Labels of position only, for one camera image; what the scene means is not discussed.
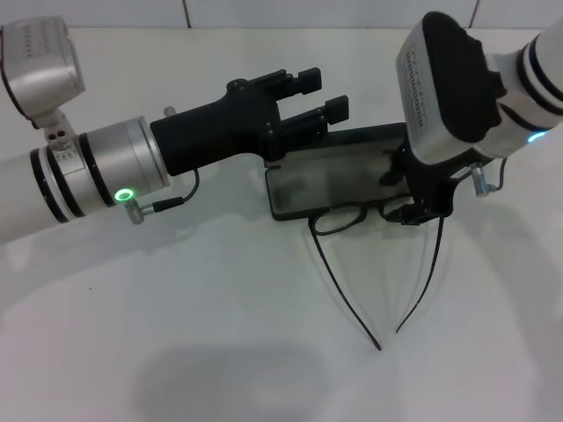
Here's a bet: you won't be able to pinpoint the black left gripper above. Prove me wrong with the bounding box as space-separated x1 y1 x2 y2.
149 67 352 177

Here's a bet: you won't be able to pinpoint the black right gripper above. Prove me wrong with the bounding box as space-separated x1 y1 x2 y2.
378 140 476 226

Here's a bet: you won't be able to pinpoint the black glasses case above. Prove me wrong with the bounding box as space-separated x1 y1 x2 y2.
262 121 417 222

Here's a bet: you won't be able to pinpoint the black glasses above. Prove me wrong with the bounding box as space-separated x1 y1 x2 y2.
306 204 445 352

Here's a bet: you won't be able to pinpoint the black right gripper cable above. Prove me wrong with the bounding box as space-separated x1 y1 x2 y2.
469 154 508 198

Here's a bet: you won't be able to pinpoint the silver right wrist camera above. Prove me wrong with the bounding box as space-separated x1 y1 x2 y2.
394 11 508 167

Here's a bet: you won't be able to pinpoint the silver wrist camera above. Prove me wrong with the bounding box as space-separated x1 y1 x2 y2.
0 16 88 153
394 11 508 167

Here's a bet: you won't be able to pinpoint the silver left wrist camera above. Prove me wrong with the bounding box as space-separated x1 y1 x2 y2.
0 16 88 153

